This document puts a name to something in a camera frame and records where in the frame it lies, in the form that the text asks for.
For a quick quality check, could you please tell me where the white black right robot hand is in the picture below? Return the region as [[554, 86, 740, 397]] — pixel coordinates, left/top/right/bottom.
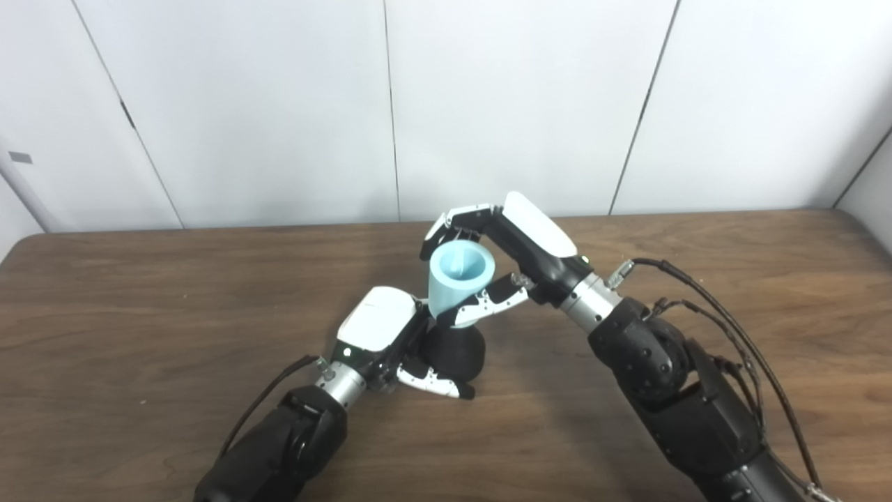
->
[[419, 190, 594, 329]]

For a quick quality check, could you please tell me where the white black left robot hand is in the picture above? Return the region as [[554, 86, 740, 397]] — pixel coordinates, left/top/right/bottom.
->
[[330, 285, 477, 401]]

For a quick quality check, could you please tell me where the black flared nozzle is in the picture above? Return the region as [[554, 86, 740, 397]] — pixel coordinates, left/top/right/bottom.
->
[[421, 317, 487, 383]]

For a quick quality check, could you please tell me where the light blue cup part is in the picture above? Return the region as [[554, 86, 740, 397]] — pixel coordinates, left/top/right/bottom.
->
[[426, 241, 497, 321]]

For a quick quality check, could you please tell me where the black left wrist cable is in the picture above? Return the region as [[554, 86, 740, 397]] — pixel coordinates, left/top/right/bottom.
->
[[217, 353, 330, 462]]

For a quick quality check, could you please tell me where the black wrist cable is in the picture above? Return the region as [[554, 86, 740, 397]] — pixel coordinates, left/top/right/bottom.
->
[[605, 257, 845, 502], [217, 353, 330, 462]]

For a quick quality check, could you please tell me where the dark braided right arm wire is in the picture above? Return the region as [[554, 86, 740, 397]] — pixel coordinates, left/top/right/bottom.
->
[[652, 296, 767, 433]]

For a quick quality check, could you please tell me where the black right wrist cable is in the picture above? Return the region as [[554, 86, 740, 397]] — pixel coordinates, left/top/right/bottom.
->
[[605, 257, 845, 502]]

